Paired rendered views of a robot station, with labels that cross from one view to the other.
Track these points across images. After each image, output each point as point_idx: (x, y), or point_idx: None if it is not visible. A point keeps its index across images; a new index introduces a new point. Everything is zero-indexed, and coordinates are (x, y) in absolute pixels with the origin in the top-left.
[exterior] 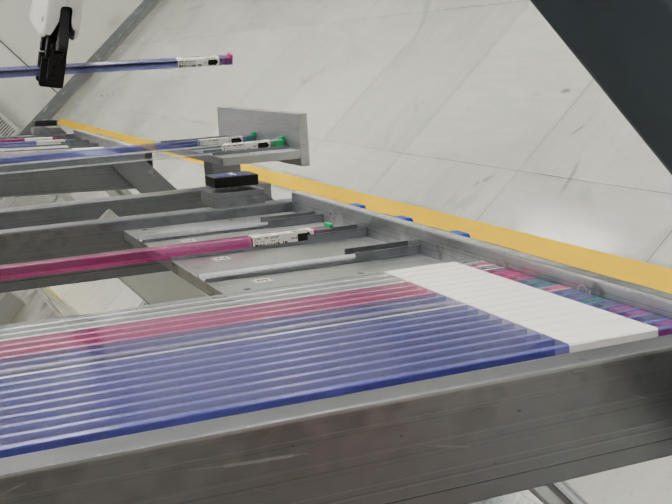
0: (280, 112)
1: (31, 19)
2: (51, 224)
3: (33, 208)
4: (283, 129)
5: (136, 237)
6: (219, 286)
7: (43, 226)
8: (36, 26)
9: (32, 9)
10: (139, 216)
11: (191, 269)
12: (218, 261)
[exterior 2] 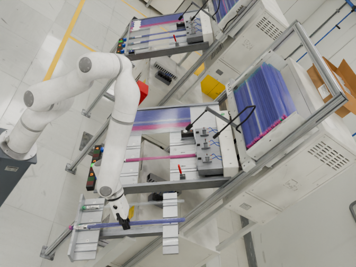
0: (80, 203)
1: (127, 215)
2: (149, 184)
3: (144, 226)
4: (82, 204)
5: (137, 177)
6: (140, 143)
7: (151, 183)
8: (128, 209)
9: (126, 213)
10: (133, 184)
11: (139, 152)
12: (133, 155)
